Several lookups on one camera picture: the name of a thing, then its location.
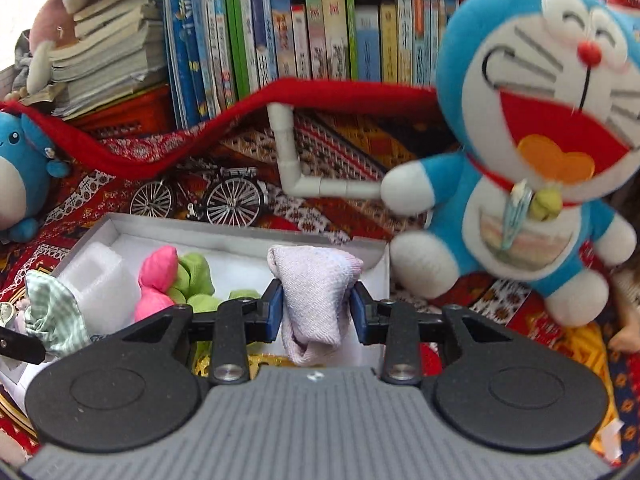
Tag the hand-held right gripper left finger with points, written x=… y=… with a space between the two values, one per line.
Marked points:
x=274 y=310

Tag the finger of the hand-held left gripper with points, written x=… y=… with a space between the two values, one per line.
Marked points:
x=20 y=347

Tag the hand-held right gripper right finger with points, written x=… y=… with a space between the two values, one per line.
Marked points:
x=359 y=315

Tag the pinkish white cloth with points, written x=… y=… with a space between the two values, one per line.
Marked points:
x=315 y=300

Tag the green checkered cloth pouch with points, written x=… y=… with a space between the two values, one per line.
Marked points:
x=55 y=310

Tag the white cardboard box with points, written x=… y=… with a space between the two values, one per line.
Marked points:
x=225 y=245

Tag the white foam block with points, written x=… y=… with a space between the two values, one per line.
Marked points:
x=100 y=280

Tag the pink and green bow plush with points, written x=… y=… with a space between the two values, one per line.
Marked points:
x=157 y=270

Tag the miniature metal bicycle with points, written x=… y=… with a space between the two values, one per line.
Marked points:
x=235 y=200

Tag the white plastic pipe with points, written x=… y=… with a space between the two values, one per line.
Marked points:
x=290 y=160

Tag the blue whale plush toy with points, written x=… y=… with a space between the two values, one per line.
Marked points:
x=20 y=160

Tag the orange plastic crate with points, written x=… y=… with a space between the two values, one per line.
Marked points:
x=140 y=110

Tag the small brown-haired doll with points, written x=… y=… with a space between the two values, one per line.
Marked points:
x=627 y=310

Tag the row of colourful books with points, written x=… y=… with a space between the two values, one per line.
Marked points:
x=325 y=35

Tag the stack of worn books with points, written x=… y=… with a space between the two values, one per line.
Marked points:
x=110 y=60

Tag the blue robot cat plush toy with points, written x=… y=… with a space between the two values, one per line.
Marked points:
x=525 y=60

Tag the pink plush toy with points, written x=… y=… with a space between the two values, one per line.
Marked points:
x=50 y=25

